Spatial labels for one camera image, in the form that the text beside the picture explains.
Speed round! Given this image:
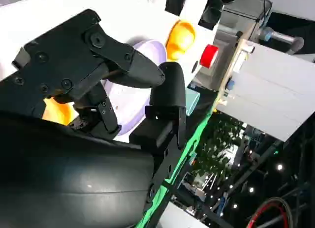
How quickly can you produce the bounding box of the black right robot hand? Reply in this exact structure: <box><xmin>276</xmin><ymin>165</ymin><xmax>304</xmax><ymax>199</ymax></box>
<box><xmin>0</xmin><ymin>8</ymin><xmax>187</xmax><ymax>228</ymax></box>

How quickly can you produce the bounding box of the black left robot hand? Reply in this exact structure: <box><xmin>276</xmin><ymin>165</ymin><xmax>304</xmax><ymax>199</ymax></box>
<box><xmin>165</xmin><ymin>0</ymin><xmax>238</xmax><ymax>31</ymax></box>

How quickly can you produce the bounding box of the grey metal cabinet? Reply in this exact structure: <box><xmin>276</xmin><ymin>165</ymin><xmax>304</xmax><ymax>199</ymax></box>
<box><xmin>211</xmin><ymin>0</ymin><xmax>273</xmax><ymax>91</ymax></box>

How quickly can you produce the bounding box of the red tape roll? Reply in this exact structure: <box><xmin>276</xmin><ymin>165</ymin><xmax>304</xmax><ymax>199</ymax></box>
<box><xmin>199</xmin><ymin>44</ymin><xmax>219</xmax><ymax>68</ymax></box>

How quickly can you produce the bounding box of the lilac plate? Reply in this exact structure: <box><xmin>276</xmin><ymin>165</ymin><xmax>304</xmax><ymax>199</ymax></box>
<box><xmin>103</xmin><ymin>39</ymin><xmax>168</xmax><ymax>136</ymax></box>

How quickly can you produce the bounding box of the teal box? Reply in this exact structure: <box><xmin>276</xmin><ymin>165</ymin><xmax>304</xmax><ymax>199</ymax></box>
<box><xmin>186</xmin><ymin>88</ymin><xmax>200</xmax><ymax>116</ymax></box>

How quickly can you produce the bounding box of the white cabinet with plywood edge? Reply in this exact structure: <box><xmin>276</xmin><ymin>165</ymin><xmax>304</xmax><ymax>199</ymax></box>
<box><xmin>213</xmin><ymin>38</ymin><xmax>315</xmax><ymax>142</ymax></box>

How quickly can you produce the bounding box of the green cloth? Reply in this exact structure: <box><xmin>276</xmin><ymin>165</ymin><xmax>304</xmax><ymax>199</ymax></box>
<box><xmin>136</xmin><ymin>107</ymin><xmax>214</xmax><ymax>228</ymax></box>

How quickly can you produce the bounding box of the green leafy plant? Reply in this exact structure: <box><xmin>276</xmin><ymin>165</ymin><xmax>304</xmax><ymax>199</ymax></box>
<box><xmin>195</xmin><ymin>112</ymin><xmax>246</xmax><ymax>178</ymax></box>

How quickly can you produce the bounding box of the red cable hoop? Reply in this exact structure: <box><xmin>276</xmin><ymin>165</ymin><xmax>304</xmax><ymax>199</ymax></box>
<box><xmin>246</xmin><ymin>197</ymin><xmax>294</xmax><ymax>228</ymax></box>

